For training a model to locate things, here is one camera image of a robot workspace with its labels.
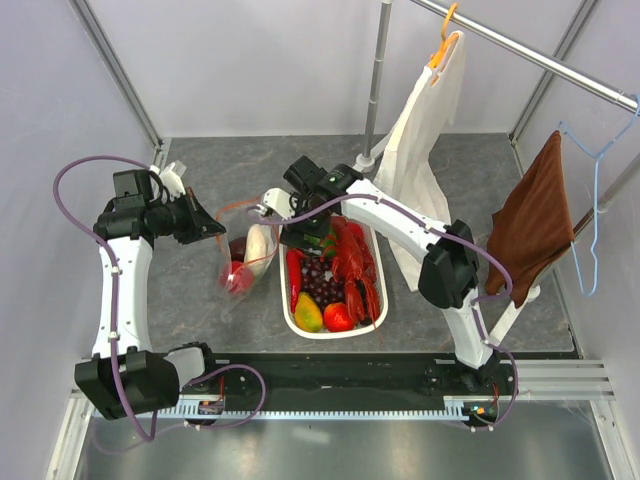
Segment dark grape bunch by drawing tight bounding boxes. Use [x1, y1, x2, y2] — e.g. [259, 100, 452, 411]
[301, 257, 344, 310]

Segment blue wire hanger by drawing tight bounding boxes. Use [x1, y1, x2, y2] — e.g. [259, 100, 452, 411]
[558, 94, 639, 298]

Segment green bell pepper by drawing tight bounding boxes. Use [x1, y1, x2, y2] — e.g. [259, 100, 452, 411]
[320, 234, 337, 258]

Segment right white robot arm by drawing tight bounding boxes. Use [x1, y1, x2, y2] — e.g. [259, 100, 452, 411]
[262, 157, 494, 394]

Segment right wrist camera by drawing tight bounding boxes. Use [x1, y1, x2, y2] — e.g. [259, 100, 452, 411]
[257, 187, 295, 220]

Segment metal clothes rack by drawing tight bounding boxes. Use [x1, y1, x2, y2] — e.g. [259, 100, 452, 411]
[365, 1, 639, 363]

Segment clear zip top bag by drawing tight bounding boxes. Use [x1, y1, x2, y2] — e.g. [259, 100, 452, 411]
[214, 198, 279, 308]

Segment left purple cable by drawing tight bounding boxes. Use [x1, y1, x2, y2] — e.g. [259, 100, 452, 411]
[52, 155, 266, 454]

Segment red tomato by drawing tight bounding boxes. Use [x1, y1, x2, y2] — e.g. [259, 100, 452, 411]
[323, 302, 356, 333]

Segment purple cable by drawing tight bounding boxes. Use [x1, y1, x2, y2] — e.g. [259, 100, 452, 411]
[245, 194, 521, 434]
[52, 155, 266, 454]

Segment white hanging shirt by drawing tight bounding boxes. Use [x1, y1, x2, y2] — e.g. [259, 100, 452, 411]
[374, 30, 467, 293]

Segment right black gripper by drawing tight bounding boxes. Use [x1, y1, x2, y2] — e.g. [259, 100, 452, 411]
[278, 192, 331, 260]

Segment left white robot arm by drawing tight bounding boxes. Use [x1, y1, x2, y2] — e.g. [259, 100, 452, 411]
[74, 188, 226, 420]

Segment red crayfish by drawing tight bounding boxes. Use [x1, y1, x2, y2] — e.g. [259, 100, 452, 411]
[330, 216, 381, 330]

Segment red chili pepper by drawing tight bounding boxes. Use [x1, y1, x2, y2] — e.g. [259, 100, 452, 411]
[286, 249, 303, 313]

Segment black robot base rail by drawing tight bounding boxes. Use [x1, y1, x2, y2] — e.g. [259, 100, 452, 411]
[205, 353, 516, 412]

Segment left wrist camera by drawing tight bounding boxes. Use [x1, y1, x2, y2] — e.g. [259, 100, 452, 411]
[150, 161, 187, 200]

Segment white radish with leaves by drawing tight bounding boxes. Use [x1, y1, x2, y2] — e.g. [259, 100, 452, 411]
[244, 224, 278, 281]

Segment white slotted cable duct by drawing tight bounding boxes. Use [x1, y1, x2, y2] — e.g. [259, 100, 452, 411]
[158, 397, 469, 422]

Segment brown hanging towel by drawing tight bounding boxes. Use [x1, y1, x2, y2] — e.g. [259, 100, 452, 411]
[487, 131, 575, 307]

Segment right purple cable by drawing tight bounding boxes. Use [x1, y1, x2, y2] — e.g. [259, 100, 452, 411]
[245, 194, 521, 434]

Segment red apple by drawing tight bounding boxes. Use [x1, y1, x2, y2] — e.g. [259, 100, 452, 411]
[218, 260, 255, 294]

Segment white plastic basket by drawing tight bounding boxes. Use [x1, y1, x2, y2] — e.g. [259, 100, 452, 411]
[280, 218, 388, 340]

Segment yellow green mango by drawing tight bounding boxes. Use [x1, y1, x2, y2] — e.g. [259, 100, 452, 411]
[294, 292, 324, 333]

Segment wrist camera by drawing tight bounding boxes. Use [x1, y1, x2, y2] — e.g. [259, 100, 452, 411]
[150, 161, 187, 200]
[257, 187, 295, 220]

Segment orange clothes hanger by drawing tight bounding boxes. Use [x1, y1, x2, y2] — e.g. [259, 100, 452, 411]
[427, 2, 458, 69]

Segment dark red onion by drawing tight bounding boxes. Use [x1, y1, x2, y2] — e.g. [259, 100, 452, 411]
[228, 236, 247, 262]

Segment red bell pepper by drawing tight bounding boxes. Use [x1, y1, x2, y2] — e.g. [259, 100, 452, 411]
[347, 222, 364, 242]

